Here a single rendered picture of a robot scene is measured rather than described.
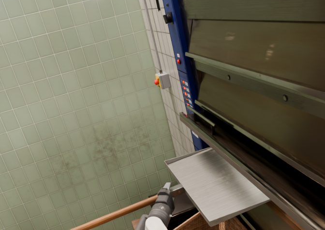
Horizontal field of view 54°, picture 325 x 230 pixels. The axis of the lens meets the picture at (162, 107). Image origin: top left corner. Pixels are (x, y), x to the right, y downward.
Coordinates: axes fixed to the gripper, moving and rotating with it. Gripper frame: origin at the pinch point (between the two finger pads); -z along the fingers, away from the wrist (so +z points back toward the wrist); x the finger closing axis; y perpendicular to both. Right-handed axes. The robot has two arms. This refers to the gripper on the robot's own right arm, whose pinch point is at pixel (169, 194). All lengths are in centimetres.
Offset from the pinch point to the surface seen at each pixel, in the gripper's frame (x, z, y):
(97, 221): -0.7, 18.6, -26.7
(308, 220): -23, 40, 54
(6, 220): 54, -39, -160
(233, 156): -23.2, 8.2, 32.9
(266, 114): -35, 0, 45
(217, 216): 1.7, 11.4, 23.2
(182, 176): 1.7, -16.6, 2.1
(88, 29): -70, -98, -74
